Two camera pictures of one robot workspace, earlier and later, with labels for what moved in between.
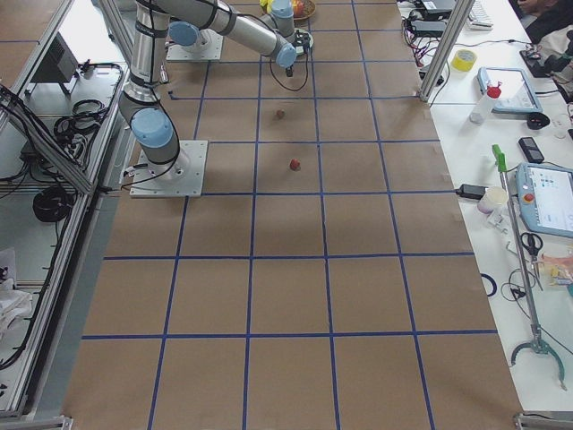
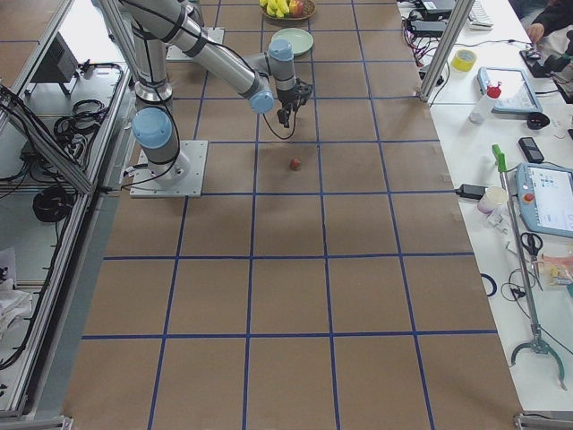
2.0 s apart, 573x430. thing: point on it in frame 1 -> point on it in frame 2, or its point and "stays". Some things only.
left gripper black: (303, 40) -> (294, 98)
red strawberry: (295, 164) stays
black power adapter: (471, 191) stays
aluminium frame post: (447, 48) stays
